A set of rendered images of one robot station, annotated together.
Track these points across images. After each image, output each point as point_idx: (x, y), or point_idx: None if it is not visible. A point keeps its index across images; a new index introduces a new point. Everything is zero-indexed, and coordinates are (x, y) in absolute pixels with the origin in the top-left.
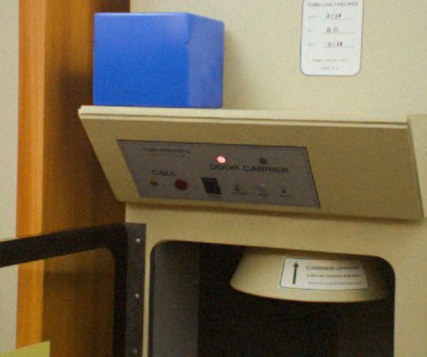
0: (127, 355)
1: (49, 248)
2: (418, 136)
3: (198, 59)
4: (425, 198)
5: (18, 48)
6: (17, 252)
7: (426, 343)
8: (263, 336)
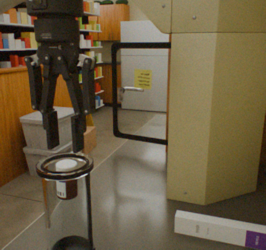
0: None
1: (147, 45)
2: (145, 0)
3: None
4: (163, 24)
5: None
6: (135, 45)
7: (171, 80)
8: None
